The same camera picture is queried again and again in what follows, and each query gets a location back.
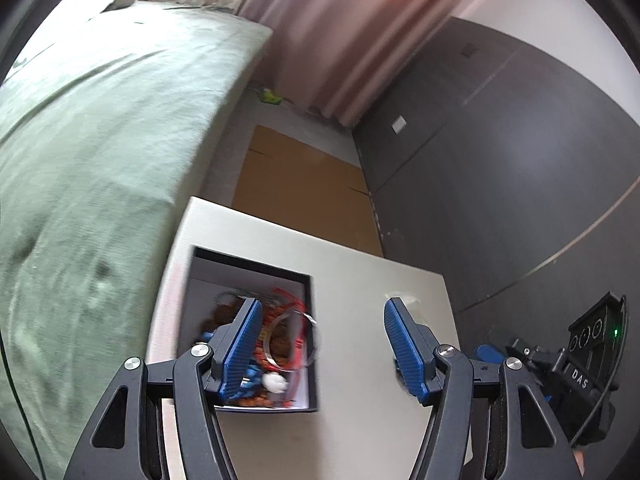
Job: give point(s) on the colourful trinkets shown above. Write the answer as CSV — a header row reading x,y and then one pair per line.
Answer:
x,y
222,315

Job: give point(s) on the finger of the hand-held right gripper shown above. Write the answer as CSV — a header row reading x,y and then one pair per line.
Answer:
x,y
486,352

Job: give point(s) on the silver bangle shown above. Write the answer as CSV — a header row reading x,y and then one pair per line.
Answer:
x,y
268,352

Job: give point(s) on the wide pink curtain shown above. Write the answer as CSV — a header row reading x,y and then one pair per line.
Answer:
x,y
340,35

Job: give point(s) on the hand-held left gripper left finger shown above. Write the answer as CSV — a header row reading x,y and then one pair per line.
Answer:
x,y
240,350

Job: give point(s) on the dark grey wardrobe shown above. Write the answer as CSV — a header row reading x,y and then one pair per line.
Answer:
x,y
500,160

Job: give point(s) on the green floor scrap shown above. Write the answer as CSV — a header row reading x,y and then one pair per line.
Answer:
x,y
270,96

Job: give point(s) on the black gift box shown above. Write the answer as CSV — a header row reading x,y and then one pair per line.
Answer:
x,y
312,390

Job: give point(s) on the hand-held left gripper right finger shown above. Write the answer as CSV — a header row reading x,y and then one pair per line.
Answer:
x,y
405,355

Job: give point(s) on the brown cardboard sheet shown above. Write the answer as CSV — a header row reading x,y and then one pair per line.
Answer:
x,y
300,185

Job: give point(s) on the white shell pendant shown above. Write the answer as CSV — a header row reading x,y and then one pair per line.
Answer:
x,y
275,384

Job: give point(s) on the bed with green sheet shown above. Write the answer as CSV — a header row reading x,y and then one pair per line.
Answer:
x,y
100,135

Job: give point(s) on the white wall socket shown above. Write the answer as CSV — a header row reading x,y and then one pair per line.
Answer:
x,y
399,125

